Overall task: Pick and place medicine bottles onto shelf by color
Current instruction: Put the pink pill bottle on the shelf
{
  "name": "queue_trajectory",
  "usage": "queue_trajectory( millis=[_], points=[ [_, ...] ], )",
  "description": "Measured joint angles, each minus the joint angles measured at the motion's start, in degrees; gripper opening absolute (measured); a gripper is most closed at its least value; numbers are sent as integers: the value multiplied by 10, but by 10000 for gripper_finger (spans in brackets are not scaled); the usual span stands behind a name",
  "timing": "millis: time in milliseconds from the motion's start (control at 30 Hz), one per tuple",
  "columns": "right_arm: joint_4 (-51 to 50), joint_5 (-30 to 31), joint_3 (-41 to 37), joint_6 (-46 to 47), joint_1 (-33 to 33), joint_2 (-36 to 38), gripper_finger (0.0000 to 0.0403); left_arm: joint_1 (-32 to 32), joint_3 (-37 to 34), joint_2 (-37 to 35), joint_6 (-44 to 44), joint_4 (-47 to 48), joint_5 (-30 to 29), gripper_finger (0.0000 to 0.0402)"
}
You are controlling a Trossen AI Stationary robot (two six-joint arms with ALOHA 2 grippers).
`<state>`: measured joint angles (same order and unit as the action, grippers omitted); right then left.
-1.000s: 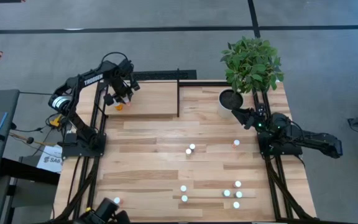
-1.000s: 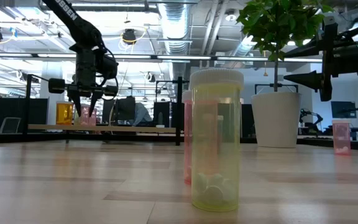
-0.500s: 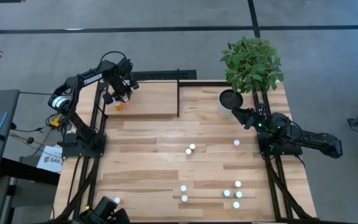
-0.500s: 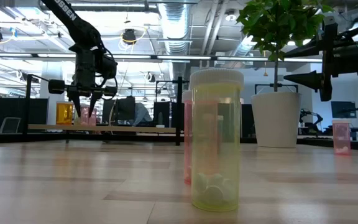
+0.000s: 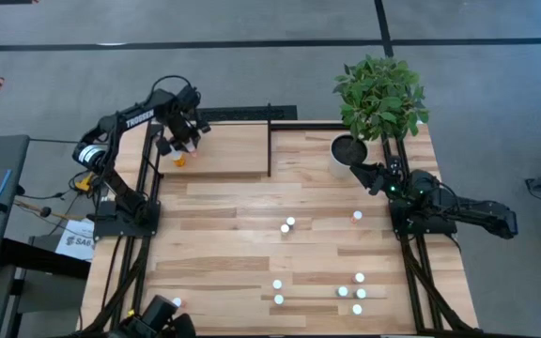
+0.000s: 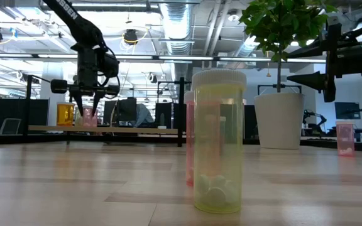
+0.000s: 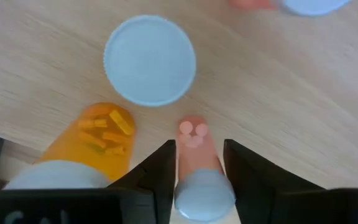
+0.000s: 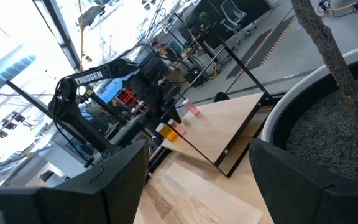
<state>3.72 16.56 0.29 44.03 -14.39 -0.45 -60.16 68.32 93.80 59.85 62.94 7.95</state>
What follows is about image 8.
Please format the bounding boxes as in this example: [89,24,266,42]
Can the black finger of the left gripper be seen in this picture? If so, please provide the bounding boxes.
[161,107,177,123]
[150,104,163,125]

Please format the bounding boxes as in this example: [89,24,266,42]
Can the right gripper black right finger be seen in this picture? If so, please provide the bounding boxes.
[249,138,358,224]

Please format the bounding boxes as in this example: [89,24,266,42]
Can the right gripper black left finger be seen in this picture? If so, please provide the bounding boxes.
[37,138,150,224]

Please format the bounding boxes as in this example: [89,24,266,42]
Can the pink pill bottle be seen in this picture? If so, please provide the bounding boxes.
[182,98,201,117]
[167,118,187,136]

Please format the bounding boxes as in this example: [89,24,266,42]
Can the wooden shelf board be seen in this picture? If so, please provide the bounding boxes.
[161,91,269,166]

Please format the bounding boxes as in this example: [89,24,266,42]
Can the red storage crate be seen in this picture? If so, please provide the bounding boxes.
[116,86,149,114]

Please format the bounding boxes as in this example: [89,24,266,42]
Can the person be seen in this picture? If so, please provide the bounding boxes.
[150,39,171,57]

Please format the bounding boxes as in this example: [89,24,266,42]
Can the dark potting soil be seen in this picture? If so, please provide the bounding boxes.
[286,74,358,187]

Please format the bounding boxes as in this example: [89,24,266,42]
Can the black mat with hazard stripes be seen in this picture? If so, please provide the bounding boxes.
[227,15,298,78]

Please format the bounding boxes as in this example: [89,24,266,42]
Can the white mesh office chair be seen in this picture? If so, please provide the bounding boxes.
[219,0,257,35]

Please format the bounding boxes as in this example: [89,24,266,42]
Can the green leafy potted tree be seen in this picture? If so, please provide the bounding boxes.
[290,0,358,131]

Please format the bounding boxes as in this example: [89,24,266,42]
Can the black shelf end frame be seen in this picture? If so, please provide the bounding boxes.
[161,45,273,179]

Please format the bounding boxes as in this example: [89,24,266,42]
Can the black aluminium rig frame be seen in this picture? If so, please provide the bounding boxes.
[4,79,173,184]

